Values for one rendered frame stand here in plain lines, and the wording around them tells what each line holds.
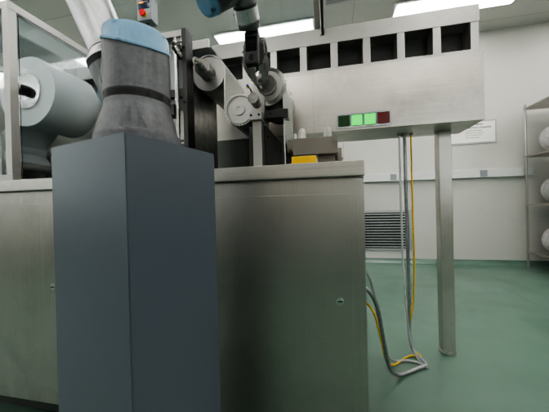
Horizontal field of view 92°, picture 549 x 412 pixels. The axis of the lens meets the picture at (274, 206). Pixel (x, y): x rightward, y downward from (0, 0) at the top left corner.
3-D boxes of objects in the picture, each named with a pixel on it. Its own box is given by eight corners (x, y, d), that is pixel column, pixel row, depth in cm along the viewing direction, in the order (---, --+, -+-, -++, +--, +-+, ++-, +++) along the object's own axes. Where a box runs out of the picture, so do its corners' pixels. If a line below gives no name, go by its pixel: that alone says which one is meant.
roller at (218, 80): (193, 92, 112) (192, 59, 112) (218, 112, 136) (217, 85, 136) (225, 88, 109) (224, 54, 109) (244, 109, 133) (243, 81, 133)
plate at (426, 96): (-38, 160, 181) (-39, 116, 181) (11, 166, 208) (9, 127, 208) (488, 118, 115) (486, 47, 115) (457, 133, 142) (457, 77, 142)
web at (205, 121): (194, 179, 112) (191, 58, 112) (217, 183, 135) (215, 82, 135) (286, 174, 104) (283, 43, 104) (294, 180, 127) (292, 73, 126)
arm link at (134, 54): (102, 78, 43) (100, -6, 43) (100, 105, 54) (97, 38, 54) (179, 95, 50) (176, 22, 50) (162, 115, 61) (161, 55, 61)
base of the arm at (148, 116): (129, 136, 41) (127, 73, 41) (73, 148, 48) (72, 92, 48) (197, 153, 55) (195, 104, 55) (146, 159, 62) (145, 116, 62)
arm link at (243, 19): (255, 8, 80) (229, 13, 82) (258, 25, 84) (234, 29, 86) (258, 1, 85) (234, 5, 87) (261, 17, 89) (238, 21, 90)
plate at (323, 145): (293, 154, 99) (292, 138, 99) (304, 168, 138) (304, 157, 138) (337, 152, 95) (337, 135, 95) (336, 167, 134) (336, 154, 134)
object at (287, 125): (283, 144, 103) (283, 96, 103) (292, 154, 126) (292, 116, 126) (285, 144, 103) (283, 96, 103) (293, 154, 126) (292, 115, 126)
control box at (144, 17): (134, 18, 116) (133, -5, 116) (144, 28, 122) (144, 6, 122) (149, 16, 115) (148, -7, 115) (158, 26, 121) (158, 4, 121)
